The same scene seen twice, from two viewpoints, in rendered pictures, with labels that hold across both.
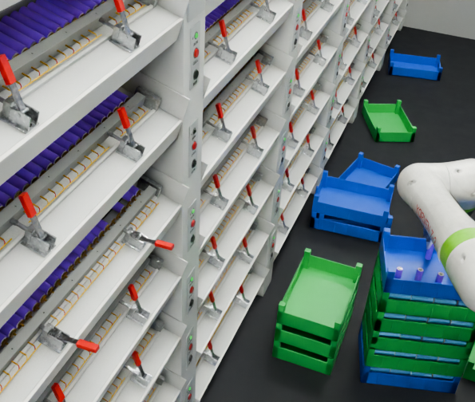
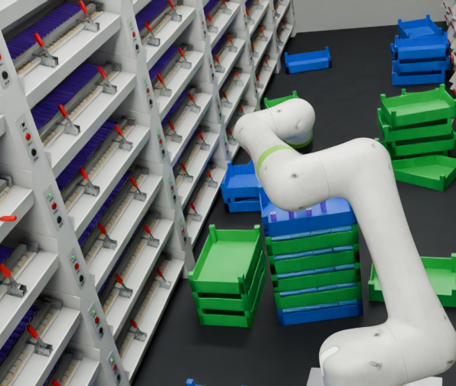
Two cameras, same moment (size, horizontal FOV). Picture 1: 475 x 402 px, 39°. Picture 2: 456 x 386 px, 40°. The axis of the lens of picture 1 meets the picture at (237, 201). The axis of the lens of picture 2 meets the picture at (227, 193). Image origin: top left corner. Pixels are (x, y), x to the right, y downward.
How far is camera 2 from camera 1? 0.44 m
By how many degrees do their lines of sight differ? 5
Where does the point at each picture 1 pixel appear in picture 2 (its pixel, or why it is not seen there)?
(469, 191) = (292, 125)
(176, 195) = (25, 181)
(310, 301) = (221, 268)
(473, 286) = (273, 188)
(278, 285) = not seen: hidden behind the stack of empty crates
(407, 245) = not seen: hidden behind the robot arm
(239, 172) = (111, 165)
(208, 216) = (83, 204)
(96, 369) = not seen: outside the picture
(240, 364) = (172, 338)
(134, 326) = (14, 299)
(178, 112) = not seen: outside the picture
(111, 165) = not seen: outside the picture
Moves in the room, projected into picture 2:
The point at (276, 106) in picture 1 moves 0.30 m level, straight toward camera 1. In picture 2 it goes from (139, 106) to (130, 146)
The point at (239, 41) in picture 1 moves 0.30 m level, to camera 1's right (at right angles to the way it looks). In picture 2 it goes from (65, 50) to (173, 30)
